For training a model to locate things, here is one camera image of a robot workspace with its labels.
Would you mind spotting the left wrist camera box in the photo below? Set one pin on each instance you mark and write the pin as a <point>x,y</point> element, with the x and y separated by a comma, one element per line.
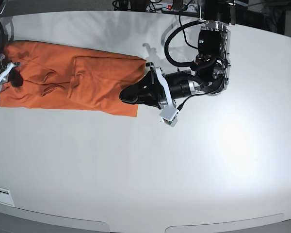
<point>169,115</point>

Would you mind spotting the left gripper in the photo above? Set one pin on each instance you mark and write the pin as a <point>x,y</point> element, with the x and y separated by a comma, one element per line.
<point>148,91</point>

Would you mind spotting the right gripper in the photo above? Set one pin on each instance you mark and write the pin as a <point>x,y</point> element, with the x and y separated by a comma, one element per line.
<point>9,74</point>

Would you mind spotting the orange T-shirt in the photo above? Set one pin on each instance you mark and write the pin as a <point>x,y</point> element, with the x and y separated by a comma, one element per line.
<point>71,78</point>

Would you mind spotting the power strip with red switch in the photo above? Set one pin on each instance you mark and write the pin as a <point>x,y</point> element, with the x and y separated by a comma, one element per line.
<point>173,7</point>

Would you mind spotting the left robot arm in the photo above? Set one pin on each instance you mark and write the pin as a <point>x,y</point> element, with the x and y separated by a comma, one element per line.
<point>206,75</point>

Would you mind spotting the white label panel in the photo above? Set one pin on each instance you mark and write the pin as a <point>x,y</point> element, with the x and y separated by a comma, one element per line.
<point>6,197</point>

